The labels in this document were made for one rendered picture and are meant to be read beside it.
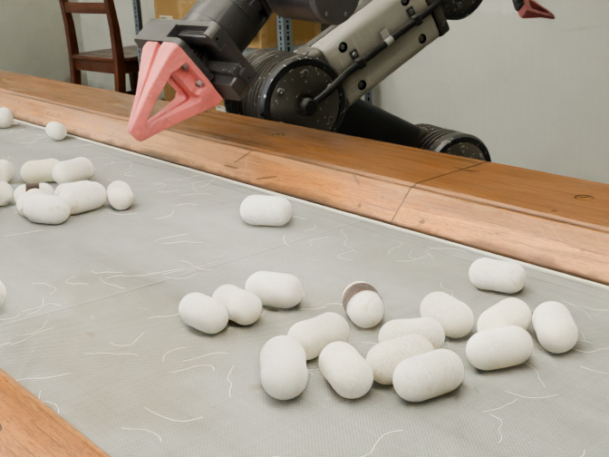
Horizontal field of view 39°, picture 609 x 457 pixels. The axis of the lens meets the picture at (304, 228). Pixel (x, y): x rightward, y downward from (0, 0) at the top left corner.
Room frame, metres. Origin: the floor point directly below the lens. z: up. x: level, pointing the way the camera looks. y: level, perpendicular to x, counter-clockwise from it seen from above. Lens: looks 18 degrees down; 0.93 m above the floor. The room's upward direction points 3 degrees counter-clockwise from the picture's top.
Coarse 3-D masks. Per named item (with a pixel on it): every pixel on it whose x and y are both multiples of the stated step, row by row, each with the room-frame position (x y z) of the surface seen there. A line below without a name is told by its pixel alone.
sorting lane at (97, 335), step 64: (0, 128) 1.00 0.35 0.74; (192, 192) 0.68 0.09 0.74; (256, 192) 0.67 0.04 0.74; (0, 256) 0.55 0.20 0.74; (64, 256) 0.54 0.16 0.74; (128, 256) 0.53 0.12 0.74; (192, 256) 0.53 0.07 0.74; (256, 256) 0.52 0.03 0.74; (320, 256) 0.52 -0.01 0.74; (384, 256) 0.51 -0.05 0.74; (448, 256) 0.51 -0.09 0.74; (0, 320) 0.44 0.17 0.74; (64, 320) 0.43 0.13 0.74; (128, 320) 0.43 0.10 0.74; (256, 320) 0.42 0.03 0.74; (384, 320) 0.42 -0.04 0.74; (576, 320) 0.40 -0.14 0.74; (64, 384) 0.36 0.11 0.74; (128, 384) 0.36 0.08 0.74; (192, 384) 0.35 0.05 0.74; (256, 384) 0.35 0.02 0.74; (320, 384) 0.35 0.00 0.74; (384, 384) 0.35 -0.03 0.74; (512, 384) 0.34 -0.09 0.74; (576, 384) 0.34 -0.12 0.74; (128, 448) 0.30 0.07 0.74; (192, 448) 0.30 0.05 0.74; (256, 448) 0.30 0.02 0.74; (320, 448) 0.30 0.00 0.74; (384, 448) 0.29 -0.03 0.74; (448, 448) 0.29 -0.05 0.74; (512, 448) 0.29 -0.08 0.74; (576, 448) 0.29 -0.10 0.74
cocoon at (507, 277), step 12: (480, 264) 0.45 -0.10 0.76; (492, 264) 0.45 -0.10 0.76; (504, 264) 0.44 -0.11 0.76; (516, 264) 0.44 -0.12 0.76; (480, 276) 0.44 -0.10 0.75; (492, 276) 0.44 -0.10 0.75; (504, 276) 0.44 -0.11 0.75; (516, 276) 0.44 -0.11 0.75; (480, 288) 0.45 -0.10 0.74; (492, 288) 0.44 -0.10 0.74; (504, 288) 0.44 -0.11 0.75; (516, 288) 0.44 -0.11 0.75
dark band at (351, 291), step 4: (356, 284) 0.42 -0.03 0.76; (360, 284) 0.42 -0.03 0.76; (364, 284) 0.42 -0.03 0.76; (368, 284) 0.42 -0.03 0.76; (348, 288) 0.42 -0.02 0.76; (352, 288) 0.42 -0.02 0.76; (356, 288) 0.41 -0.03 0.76; (360, 288) 0.41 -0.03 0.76; (364, 288) 0.41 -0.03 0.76; (368, 288) 0.41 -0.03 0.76; (372, 288) 0.42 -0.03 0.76; (344, 292) 0.42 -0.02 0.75; (348, 292) 0.42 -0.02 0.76; (352, 292) 0.41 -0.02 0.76; (356, 292) 0.41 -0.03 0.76; (376, 292) 0.41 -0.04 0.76; (344, 296) 0.42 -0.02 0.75; (348, 296) 0.41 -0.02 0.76; (352, 296) 0.41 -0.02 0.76; (380, 296) 0.41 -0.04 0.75; (344, 300) 0.42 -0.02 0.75; (348, 300) 0.41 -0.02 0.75; (344, 304) 0.41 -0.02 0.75; (344, 308) 0.41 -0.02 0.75; (348, 316) 0.41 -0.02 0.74
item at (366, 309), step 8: (360, 296) 0.41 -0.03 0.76; (368, 296) 0.41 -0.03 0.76; (376, 296) 0.41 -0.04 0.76; (352, 304) 0.41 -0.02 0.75; (360, 304) 0.40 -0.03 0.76; (368, 304) 0.40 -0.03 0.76; (376, 304) 0.40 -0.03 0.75; (352, 312) 0.40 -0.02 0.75; (360, 312) 0.40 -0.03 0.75; (368, 312) 0.40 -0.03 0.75; (376, 312) 0.40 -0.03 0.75; (352, 320) 0.41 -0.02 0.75; (360, 320) 0.40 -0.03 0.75; (368, 320) 0.40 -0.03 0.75; (376, 320) 0.40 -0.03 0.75
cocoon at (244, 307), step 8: (224, 288) 0.43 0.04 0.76; (232, 288) 0.42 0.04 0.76; (240, 288) 0.43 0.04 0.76; (216, 296) 0.42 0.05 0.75; (224, 296) 0.42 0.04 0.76; (232, 296) 0.42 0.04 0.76; (240, 296) 0.42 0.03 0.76; (248, 296) 0.42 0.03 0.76; (256, 296) 0.42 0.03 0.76; (224, 304) 0.42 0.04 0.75; (232, 304) 0.41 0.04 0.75; (240, 304) 0.41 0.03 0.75; (248, 304) 0.41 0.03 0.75; (256, 304) 0.41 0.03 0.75; (232, 312) 0.41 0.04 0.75; (240, 312) 0.41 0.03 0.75; (248, 312) 0.41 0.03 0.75; (256, 312) 0.41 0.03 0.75; (232, 320) 0.42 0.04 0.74; (240, 320) 0.41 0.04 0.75; (248, 320) 0.41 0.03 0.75
